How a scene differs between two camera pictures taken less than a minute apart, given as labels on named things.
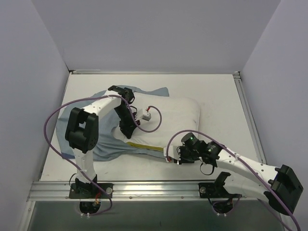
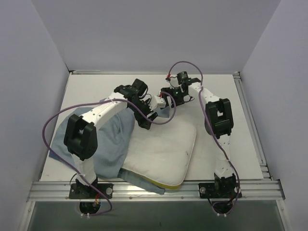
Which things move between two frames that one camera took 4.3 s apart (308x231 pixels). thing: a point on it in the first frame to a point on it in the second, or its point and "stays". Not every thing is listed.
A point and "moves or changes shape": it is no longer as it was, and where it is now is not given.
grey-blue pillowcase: [109, 147] to [113, 135]
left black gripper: [127, 127] to [143, 115]
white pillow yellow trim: [178, 113] moves or changes shape
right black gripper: [182, 154] to [169, 96]
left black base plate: [87, 190] stays
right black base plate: [215, 190] stays
